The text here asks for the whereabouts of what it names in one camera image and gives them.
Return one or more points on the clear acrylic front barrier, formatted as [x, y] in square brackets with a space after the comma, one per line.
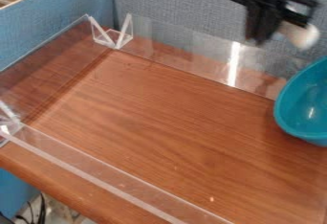
[153, 200]

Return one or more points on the clear acrylic front bracket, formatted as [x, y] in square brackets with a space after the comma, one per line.
[9, 123]

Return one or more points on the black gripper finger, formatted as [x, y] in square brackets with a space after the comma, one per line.
[268, 21]
[252, 21]

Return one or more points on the blue plastic bowl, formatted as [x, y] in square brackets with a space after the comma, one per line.
[300, 105]

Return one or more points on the clear acrylic corner bracket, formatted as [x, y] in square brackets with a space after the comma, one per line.
[111, 38]

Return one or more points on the clear acrylic left barrier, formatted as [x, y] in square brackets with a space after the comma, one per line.
[37, 80]

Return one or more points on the white brown mushroom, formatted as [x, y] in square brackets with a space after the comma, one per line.
[301, 37]

